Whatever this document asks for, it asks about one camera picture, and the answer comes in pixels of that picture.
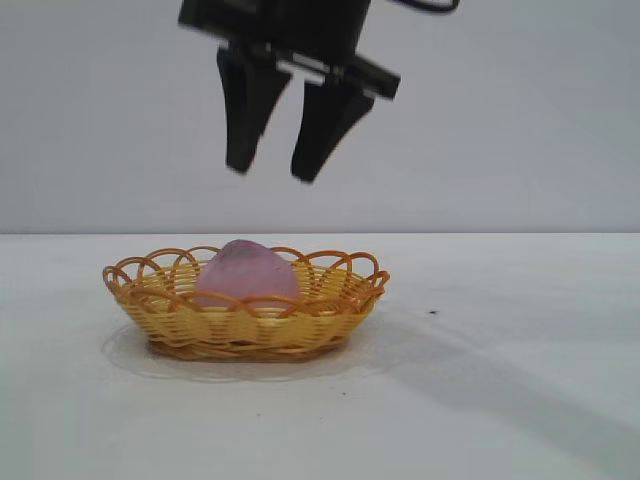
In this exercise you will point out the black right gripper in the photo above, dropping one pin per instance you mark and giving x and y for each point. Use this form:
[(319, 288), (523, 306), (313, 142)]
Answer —
[(290, 25)]

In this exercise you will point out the pink peach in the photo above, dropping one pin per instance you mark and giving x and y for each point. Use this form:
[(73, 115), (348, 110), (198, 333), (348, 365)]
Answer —
[(245, 275)]

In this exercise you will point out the yellow woven wicker basket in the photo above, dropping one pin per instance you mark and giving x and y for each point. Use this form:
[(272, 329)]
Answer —
[(250, 332)]

